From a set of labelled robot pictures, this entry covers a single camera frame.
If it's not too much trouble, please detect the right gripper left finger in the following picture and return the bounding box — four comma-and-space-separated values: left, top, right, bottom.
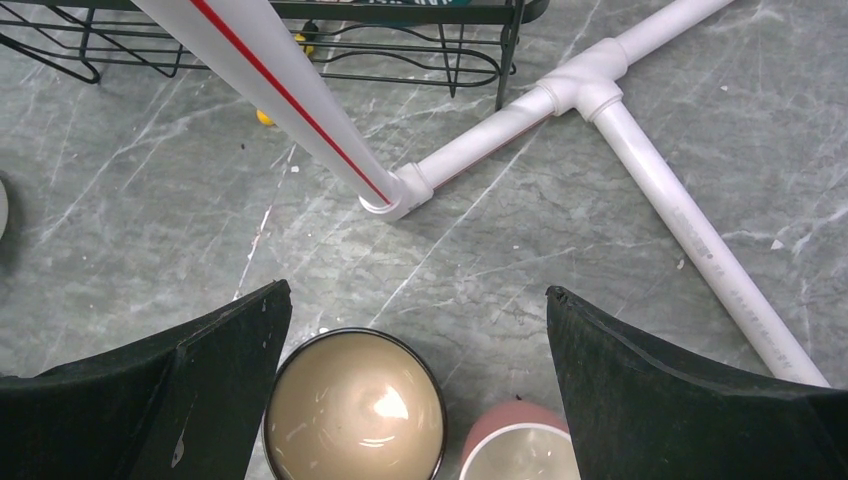
1, 280, 292, 479

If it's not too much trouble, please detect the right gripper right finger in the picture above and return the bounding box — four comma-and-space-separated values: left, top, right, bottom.
546, 286, 847, 479

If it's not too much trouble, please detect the pink mug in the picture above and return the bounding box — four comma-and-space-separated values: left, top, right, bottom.
458, 400, 581, 480

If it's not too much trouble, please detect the dark bowl cream inside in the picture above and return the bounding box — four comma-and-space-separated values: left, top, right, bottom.
261, 328, 448, 479

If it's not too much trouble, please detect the white pvc pipe frame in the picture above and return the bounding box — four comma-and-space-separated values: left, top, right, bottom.
132, 0, 833, 389

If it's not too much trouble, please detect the yellow handled utensil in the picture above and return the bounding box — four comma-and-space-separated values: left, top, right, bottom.
255, 33, 317, 127

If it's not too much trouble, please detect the black wire dish rack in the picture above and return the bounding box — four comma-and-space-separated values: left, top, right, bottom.
1, 1, 549, 108

